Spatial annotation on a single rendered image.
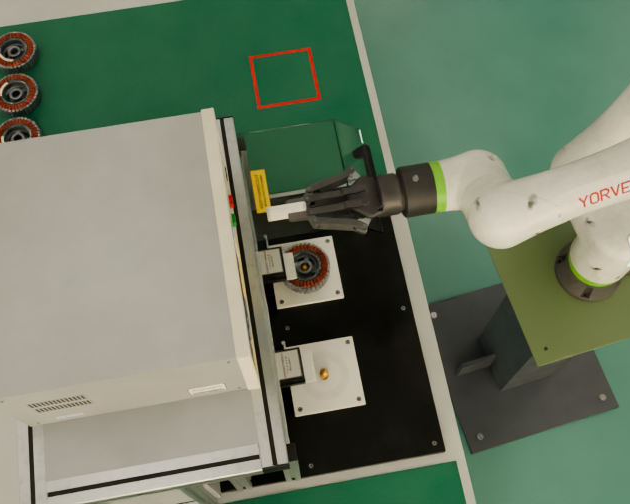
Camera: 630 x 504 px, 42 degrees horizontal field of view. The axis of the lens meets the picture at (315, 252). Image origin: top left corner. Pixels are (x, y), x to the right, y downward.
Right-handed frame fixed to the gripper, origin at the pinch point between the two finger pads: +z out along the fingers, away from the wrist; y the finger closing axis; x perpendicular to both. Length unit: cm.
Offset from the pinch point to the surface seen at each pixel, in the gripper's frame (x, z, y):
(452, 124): -118, -68, 80
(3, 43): -40, 62, 78
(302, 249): -36.5, -3.4, 7.6
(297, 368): -26.2, 2.4, -21.5
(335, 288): -40.0, -9.2, -1.5
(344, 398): -40.1, -6.5, -26.1
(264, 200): -11.6, 3.4, 8.7
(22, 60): -39, 57, 72
